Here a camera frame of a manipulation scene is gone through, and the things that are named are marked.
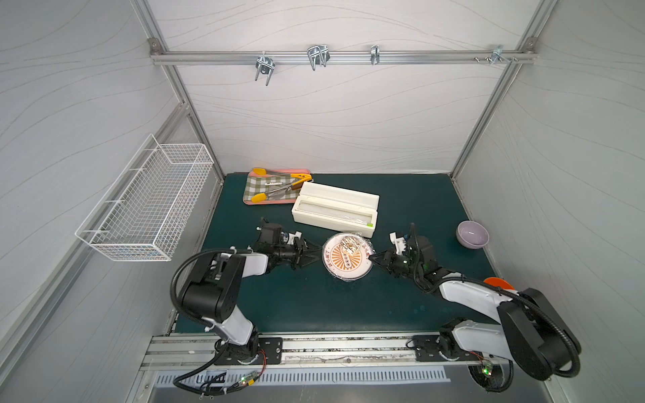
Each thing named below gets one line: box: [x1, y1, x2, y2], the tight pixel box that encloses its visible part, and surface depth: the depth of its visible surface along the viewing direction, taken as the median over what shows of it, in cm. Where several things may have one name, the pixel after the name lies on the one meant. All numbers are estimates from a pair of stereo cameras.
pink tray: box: [242, 167, 313, 206], surface depth 117 cm
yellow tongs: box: [251, 167, 313, 204], surface depth 121 cm
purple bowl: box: [456, 219, 490, 250], surface depth 97 cm
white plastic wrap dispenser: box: [291, 181, 381, 239], surface depth 106 cm
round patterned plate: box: [321, 231, 376, 283], surface depth 86 cm
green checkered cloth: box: [243, 174, 303, 201], surface depth 117 cm
